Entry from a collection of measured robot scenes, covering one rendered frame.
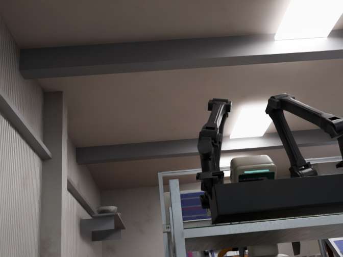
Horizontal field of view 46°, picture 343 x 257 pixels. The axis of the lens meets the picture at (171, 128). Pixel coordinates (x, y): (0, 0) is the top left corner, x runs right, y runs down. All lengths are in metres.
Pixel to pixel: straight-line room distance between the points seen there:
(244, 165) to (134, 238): 8.51
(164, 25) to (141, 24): 0.24
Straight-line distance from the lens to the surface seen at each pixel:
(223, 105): 1.89
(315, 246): 4.39
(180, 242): 1.21
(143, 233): 10.39
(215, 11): 4.32
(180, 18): 4.32
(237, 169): 1.98
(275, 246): 2.04
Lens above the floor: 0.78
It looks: 22 degrees up
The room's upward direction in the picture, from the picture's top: 6 degrees counter-clockwise
